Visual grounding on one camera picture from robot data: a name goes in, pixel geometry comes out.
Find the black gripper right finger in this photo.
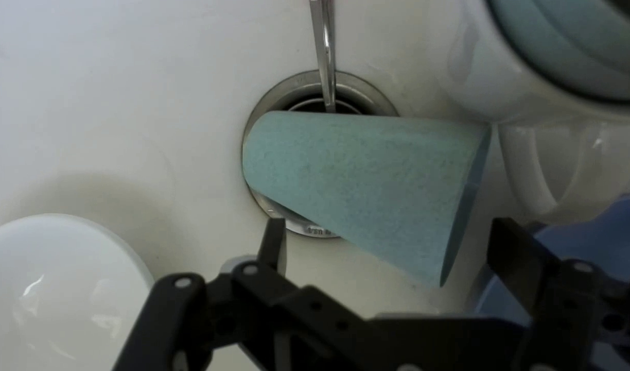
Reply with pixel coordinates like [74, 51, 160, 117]
[487, 218, 559, 329]

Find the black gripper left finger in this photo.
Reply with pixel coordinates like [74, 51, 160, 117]
[257, 218, 287, 273]

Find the light blue plastic cup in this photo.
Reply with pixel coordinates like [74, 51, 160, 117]
[241, 111, 493, 286]

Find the white outer stacked cup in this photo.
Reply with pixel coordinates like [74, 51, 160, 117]
[429, 0, 630, 222]

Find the light blue inner stacked cup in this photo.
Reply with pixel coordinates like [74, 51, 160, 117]
[487, 0, 630, 105]

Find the dark blue plate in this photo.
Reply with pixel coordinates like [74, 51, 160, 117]
[473, 196, 630, 324]

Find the metal sink drain strainer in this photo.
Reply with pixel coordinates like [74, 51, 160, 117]
[243, 70, 397, 239]

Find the white ceramic sink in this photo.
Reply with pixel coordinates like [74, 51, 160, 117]
[0, 0, 630, 371]

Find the white bowl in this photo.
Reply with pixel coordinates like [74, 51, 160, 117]
[0, 214, 152, 371]

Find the silver metal fork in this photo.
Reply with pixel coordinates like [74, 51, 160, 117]
[309, 0, 336, 113]

